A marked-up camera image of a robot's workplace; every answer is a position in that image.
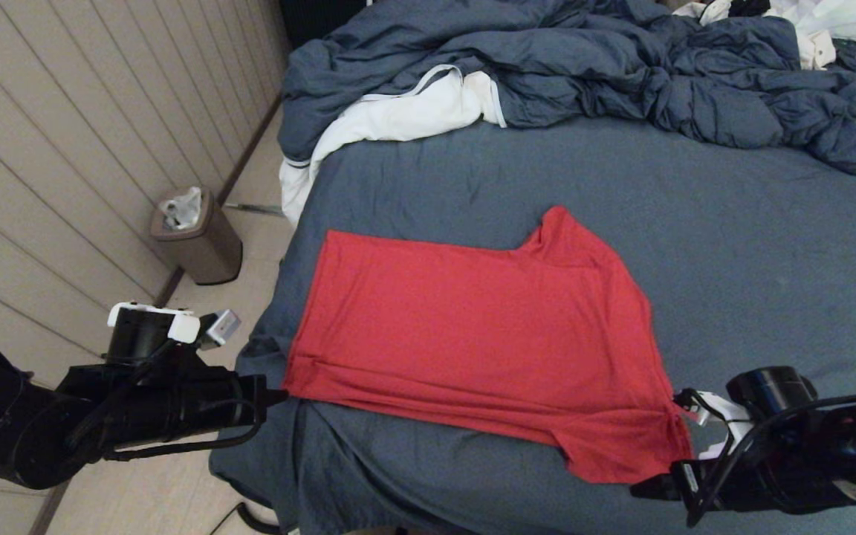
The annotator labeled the red t-shirt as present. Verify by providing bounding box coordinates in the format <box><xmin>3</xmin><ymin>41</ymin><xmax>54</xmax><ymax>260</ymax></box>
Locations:
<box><xmin>282</xmin><ymin>206</ymin><xmax>695</xmax><ymax>485</ymax></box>

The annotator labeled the brown trash bin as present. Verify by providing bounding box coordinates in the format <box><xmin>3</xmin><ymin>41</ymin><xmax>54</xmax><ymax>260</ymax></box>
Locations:
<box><xmin>149</xmin><ymin>187</ymin><xmax>244</xmax><ymax>286</ymax></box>

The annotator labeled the white plastic bin bag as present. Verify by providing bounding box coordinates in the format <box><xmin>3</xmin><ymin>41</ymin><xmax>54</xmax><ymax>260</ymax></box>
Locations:
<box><xmin>160</xmin><ymin>187</ymin><xmax>203</xmax><ymax>231</ymax></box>

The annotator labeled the white cloth with dark stripe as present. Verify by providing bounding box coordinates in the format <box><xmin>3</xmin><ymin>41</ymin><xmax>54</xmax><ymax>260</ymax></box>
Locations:
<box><xmin>280</xmin><ymin>65</ymin><xmax>508</xmax><ymax>227</ymax></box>

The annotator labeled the dark furniture panel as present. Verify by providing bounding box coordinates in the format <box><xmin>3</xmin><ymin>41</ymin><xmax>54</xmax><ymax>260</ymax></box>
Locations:
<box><xmin>278</xmin><ymin>0</ymin><xmax>369</xmax><ymax>49</ymax></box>

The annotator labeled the crumpled blue duvet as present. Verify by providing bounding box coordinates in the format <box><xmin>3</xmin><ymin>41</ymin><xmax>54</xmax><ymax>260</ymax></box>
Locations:
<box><xmin>278</xmin><ymin>0</ymin><xmax>856</xmax><ymax>177</ymax></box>

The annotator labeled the white crumpled garment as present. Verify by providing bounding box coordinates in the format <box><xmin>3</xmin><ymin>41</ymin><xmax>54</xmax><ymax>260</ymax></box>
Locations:
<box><xmin>673</xmin><ymin>0</ymin><xmax>856</xmax><ymax>70</ymax></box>

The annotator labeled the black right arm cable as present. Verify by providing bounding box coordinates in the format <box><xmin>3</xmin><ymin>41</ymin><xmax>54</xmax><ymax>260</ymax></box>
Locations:
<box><xmin>673</xmin><ymin>386</ymin><xmax>856</xmax><ymax>528</ymax></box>

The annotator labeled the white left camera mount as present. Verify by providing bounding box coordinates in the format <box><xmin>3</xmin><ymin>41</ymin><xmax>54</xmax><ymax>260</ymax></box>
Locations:
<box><xmin>106</xmin><ymin>301</ymin><xmax>201</xmax><ymax>345</ymax></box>

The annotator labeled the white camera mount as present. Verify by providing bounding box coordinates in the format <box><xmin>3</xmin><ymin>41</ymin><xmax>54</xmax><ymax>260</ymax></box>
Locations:
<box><xmin>684</xmin><ymin>389</ymin><xmax>754</xmax><ymax>460</ymax></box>
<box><xmin>106</xmin><ymin>301</ymin><xmax>201</xmax><ymax>345</ymax></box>

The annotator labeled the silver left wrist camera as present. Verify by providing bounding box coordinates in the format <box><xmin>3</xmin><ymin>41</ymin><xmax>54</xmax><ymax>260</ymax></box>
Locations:
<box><xmin>200</xmin><ymin>309</ymin><xmax>242</xmax><ymax>351</ymax></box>

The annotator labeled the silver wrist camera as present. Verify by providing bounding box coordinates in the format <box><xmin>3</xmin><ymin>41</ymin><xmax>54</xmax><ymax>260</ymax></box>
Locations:
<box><xmin>200</xmin><ymin>309</ymin><xmax>242</xmax><ymax>351</ymax></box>
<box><xmin>677</xmin><ymin>390</ymin><xmax>713</xmax><ymax>429</ymax></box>

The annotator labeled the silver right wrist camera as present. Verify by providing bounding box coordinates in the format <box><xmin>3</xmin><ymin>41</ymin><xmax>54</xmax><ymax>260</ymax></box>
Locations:
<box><xmin>677</xmin><ymin>390</ymin><xmax>713</xmax><ymax>429</ymax></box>

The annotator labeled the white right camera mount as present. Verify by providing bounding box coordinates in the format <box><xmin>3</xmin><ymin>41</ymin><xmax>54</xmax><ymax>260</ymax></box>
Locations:
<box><xmin>684</xmin><ymin>389</ymin><xmax>754</xmax><ymax>460</ymax></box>

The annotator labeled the dark rounded metal frame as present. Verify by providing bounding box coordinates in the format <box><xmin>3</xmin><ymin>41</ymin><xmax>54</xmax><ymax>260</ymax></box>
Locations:
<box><xmin>210</xmin><ymin>503</ymin><xmax>282</xmax><ymax>535</ymax></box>

